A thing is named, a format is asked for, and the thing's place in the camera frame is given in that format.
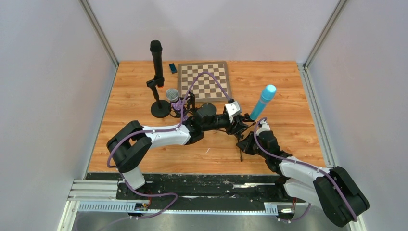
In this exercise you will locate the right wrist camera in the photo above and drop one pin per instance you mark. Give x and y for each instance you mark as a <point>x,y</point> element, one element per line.
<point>263,126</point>

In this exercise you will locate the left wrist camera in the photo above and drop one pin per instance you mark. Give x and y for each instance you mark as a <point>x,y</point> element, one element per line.
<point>233,109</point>

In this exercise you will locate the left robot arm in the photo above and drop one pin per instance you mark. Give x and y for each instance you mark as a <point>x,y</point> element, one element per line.
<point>129,146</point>

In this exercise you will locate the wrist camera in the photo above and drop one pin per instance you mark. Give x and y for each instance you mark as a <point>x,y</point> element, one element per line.
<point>233,109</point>
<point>263,126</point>

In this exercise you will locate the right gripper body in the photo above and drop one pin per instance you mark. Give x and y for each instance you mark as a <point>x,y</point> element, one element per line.
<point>248,145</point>

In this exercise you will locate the black round-base mic stand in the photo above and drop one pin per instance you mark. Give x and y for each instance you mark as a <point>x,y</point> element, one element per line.
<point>160,108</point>

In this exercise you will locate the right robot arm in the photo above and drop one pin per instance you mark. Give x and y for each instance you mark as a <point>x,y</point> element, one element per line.
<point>332,190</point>

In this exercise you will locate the blue microphone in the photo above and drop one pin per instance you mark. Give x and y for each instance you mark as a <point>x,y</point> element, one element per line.
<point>266,96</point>

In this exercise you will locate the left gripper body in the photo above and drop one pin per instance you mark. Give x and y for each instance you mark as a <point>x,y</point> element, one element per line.
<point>237,126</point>

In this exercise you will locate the chessboard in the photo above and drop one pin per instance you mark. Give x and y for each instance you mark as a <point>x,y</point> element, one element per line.
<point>208,81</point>

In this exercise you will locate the black microphone orange end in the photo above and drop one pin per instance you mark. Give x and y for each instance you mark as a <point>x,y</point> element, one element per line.
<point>156,51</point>

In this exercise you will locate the blue toy brick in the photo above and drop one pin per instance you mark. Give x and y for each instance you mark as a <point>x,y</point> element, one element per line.
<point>173,68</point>

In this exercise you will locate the purple glitter microphone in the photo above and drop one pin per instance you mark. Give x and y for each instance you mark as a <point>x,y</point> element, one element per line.
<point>173,96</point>

